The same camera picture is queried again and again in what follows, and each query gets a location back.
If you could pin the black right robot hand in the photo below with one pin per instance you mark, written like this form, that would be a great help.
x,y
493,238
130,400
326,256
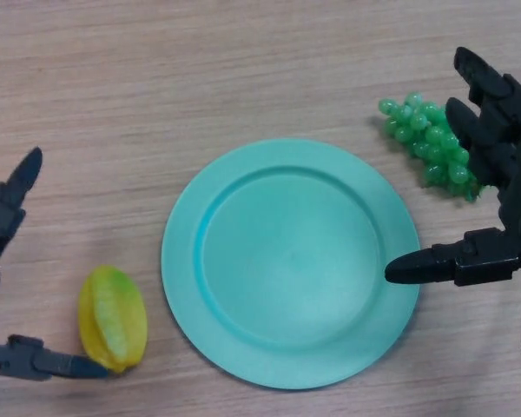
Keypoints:
x,y
512,139

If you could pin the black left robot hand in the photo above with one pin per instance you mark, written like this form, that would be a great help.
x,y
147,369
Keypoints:
x,y
4,208

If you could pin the yellow starfruit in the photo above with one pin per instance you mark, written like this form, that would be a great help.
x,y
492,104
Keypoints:
x,y
113,313

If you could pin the green round plate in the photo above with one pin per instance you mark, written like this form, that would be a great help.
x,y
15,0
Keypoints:
x,y
286,269

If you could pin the green grape bunch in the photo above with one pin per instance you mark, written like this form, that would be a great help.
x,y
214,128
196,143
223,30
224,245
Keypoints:
x,y
417,130

